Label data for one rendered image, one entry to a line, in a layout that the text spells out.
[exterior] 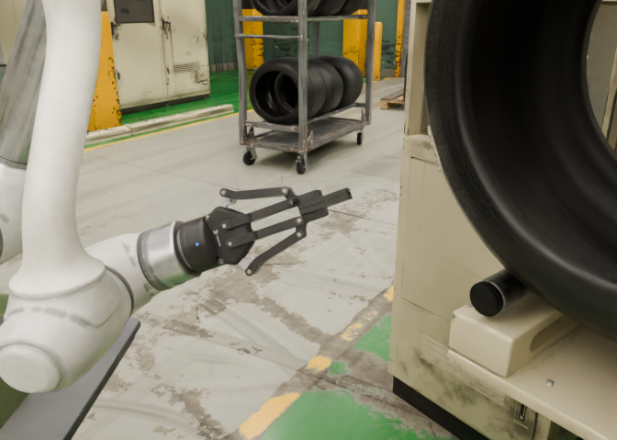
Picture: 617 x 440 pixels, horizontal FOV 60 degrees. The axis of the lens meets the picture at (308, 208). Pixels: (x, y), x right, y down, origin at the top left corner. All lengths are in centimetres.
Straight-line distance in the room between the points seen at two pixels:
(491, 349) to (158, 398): 144
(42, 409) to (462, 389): 115
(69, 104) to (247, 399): 142
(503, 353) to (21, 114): 79
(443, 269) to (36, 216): 117
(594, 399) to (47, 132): 71
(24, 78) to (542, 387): 85
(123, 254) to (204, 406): 122
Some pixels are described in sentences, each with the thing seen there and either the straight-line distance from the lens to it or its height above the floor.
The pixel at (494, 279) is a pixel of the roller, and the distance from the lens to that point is 71.
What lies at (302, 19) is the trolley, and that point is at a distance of 402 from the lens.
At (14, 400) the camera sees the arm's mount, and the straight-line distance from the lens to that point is 100.
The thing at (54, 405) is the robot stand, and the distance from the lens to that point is 99.
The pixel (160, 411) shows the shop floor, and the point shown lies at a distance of 194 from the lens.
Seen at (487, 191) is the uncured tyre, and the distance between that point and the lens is 65.
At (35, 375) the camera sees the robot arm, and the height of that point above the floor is 88.
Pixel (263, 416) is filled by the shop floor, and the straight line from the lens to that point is 187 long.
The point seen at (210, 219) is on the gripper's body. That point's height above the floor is 97.
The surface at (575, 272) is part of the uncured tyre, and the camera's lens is 62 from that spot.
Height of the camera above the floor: 124
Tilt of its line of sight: 21 degrees down
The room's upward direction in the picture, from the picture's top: straight up
